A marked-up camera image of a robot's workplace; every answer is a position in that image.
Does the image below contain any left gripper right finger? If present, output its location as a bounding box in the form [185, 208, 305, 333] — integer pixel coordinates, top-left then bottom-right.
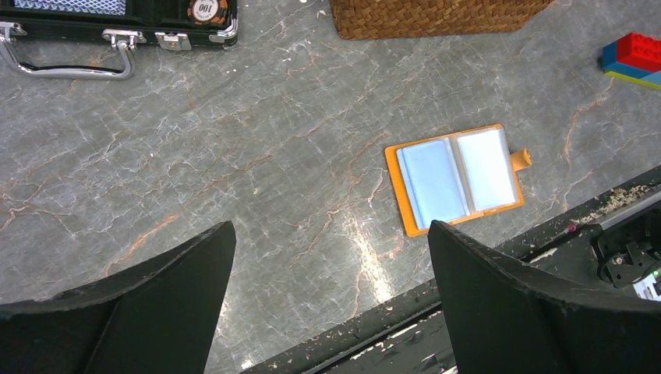
[428, 221, 660, 373]

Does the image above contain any woven brown basket tray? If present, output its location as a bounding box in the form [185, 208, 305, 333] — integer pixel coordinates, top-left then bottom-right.
[330, 0, 551, 41]

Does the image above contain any orange card holder wallet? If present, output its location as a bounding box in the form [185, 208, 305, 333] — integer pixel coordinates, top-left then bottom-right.
[384, 124, 532, 237]

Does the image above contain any blue playing card deck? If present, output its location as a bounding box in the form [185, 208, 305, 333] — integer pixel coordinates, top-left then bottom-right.
[13, 0, 127, 16]

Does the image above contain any black poker chip case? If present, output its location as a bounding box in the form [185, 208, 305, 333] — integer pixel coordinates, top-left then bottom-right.
[1, 1, 239, 80]

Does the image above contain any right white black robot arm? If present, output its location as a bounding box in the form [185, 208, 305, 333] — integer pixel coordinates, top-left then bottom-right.
[592, 209, 660, 302]

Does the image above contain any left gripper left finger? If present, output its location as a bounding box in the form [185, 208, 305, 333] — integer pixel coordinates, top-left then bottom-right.
[1, 222, 236, 373]

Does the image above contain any loose poker chip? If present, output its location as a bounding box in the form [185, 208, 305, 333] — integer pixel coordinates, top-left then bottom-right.
[187, 0, 229, 26]

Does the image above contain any red blue toy block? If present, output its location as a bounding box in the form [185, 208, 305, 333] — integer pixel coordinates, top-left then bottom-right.
[601, 32, 660, 90]

